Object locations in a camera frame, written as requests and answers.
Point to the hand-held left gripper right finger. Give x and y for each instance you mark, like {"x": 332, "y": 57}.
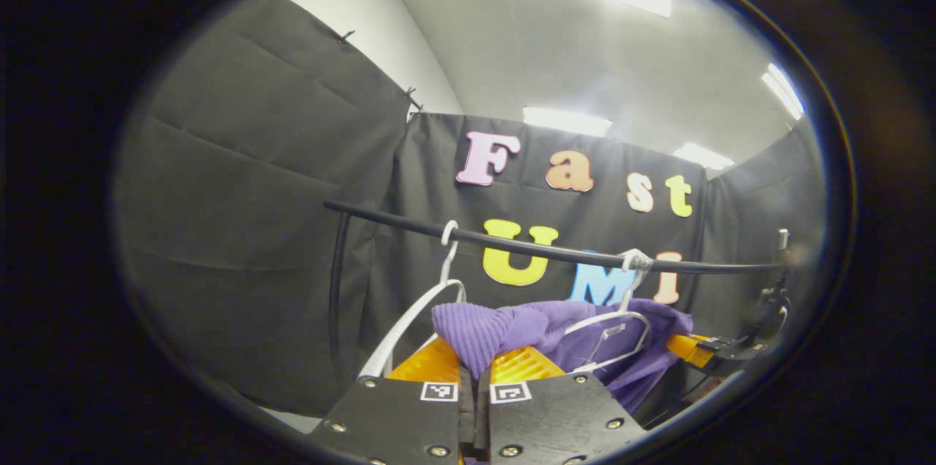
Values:
{"x": 548, "y": 421}

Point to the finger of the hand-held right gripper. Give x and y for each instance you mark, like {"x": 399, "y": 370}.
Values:
{"x": 691, "y": 349}

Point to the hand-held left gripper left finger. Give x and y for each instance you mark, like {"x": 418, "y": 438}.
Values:
{"x": 409, "y": 421}

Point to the white plastic hanger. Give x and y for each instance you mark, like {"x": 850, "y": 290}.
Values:
{"x": 387, "y": 352}
{"x": 635, "y": 259}

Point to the black clothes rack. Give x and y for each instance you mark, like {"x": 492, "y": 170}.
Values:
{"x": 512, "y": 244}

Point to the black backdrop cloth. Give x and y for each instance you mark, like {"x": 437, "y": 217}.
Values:
{"x": 256, "y": 194}

